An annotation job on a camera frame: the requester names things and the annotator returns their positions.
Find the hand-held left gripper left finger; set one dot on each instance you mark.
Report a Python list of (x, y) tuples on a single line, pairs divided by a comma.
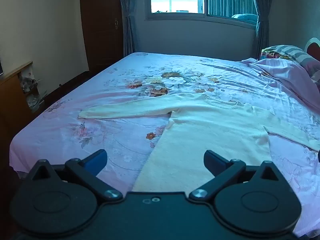
[(96, 160)]

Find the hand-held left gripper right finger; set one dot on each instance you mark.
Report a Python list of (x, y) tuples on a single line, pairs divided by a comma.
[(212, 161)]

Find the cream knit sweater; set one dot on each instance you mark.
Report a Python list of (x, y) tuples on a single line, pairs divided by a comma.
[(212, 130)]

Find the bed with floral sheet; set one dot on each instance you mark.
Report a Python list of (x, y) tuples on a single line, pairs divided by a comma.
[(100, 92)]

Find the floral cloth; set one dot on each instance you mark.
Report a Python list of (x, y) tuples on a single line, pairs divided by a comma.
[(30, 85)]

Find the wooden cabinet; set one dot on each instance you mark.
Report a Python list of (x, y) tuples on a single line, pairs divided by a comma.
[(12, 97)]

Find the pink blanket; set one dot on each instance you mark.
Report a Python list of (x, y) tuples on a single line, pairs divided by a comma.
[(282, 75)]

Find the dark brown wardrobe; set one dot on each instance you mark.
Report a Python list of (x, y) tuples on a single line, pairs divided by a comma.
[(100, 30)]

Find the striped floral pillow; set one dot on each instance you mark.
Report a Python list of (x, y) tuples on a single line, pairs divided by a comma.
[(287, 51)]

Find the blue-grey curtain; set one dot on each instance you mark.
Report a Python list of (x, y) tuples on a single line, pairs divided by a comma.
[(262, 30), (128, 30)]

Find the teal cloth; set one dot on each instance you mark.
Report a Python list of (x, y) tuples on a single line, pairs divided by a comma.
[(246, 17)]

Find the white and red headboard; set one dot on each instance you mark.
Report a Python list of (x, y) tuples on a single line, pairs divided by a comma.
[(313, 45)]

